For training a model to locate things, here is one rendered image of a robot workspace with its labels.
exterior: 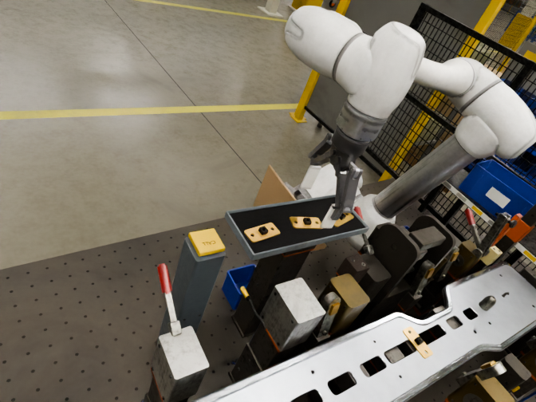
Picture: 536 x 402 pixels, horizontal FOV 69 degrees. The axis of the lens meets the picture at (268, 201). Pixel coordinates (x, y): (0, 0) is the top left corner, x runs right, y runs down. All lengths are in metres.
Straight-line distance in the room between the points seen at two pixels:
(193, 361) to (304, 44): 0.64
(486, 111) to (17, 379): 1.37
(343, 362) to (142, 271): 0.70
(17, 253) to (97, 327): 1.17
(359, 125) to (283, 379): 0.54
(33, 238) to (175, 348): 1.69
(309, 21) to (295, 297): 0.56
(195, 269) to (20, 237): 1.66
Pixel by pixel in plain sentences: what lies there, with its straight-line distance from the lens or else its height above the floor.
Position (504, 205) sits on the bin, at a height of 1.09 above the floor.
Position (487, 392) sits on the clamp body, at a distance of 1.13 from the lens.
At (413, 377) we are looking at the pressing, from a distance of 1.07.
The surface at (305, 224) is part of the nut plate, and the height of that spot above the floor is 1.16.
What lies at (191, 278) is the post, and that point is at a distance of 0.86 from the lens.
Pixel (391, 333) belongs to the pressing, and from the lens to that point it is 1.11.
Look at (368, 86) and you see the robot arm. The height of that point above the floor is 1.54.
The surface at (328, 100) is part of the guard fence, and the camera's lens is 3.94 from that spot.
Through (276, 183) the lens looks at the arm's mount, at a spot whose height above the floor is 0.90.
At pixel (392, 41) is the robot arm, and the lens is 0.74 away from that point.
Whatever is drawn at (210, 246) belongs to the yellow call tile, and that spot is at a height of 1.16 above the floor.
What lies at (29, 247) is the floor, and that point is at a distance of 2.35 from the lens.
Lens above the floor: 1.76
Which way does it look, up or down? 37 degrees down
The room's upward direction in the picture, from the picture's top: 23 degrees clockwise
